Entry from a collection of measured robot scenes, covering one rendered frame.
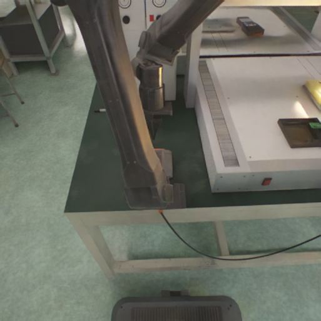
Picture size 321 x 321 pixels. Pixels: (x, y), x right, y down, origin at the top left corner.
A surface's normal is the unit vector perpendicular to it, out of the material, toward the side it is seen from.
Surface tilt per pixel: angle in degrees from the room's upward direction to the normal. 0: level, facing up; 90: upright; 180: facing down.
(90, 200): 0
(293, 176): 90
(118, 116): 71
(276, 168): 0
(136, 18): 90
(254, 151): 0
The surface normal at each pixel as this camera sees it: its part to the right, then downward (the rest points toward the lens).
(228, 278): -0.01, -0.65
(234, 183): 0.04, 0.76
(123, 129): -0.24, 0.49
